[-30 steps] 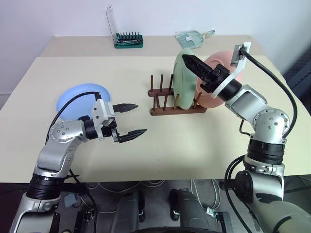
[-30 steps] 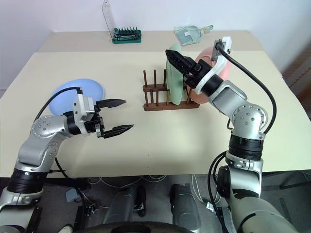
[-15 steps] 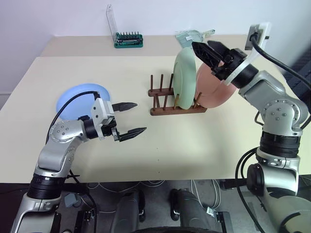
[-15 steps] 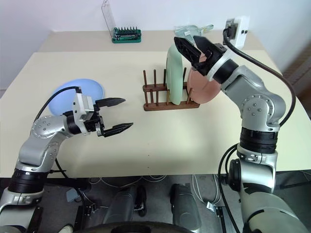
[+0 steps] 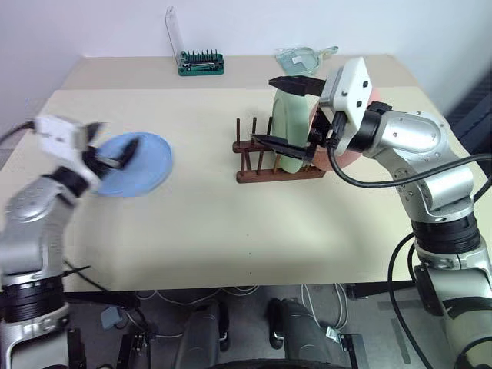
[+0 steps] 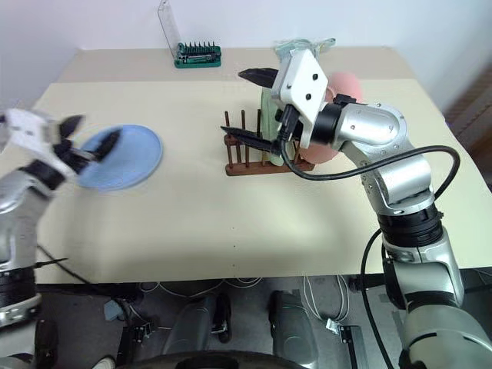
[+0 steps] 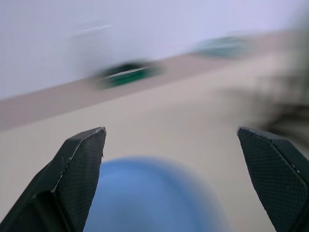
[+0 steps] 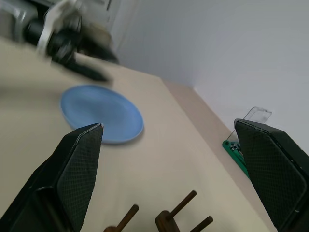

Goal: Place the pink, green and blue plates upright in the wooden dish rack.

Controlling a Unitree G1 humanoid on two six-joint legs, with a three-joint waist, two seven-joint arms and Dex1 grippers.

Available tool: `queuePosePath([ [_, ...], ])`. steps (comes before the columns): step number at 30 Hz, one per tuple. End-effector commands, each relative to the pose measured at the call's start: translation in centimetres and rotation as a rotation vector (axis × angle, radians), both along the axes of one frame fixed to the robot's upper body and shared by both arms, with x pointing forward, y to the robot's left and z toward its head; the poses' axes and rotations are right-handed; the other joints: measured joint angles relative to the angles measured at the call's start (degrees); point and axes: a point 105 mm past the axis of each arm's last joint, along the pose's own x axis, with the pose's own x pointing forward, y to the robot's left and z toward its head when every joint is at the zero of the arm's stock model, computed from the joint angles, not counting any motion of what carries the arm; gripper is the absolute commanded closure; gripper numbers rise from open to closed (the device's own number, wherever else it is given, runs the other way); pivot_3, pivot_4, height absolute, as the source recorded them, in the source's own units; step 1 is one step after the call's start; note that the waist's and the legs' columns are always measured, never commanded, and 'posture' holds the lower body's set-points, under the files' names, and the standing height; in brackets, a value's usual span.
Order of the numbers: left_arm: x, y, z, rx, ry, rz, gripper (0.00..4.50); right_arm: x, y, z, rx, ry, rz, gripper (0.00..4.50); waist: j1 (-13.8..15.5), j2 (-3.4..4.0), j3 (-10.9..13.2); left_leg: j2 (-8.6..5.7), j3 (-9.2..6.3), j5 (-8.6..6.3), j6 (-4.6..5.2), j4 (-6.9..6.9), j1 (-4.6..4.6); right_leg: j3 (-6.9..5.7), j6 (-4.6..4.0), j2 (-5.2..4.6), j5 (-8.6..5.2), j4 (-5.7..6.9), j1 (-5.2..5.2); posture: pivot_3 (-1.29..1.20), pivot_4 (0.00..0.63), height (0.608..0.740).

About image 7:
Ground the green screwdriver bit set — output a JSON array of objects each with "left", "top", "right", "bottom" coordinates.
[{"left": 94, "top": 60, "right": 162, "bottom": 90}]

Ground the blue plate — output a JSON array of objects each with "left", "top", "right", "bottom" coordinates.
[{"left": 83, "top": 154, "right": 218, "bottom": 232}]

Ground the wooden dish rack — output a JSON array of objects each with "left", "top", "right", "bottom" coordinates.
[{"left": 224, "top": 70, "right": 309, "bottom": 131}]

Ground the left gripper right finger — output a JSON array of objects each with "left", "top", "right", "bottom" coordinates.
[{"left": 236, "top": 126, "right": 309, "bottom": 232}]

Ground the clear green dustpan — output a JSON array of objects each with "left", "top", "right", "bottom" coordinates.
[{"left": 190, "top": 36, "right": 261, "bottom": 58}]

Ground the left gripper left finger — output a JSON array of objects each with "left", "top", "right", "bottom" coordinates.
[{"left": 0, "top": 126, "right": 107, "bottom": 232}]

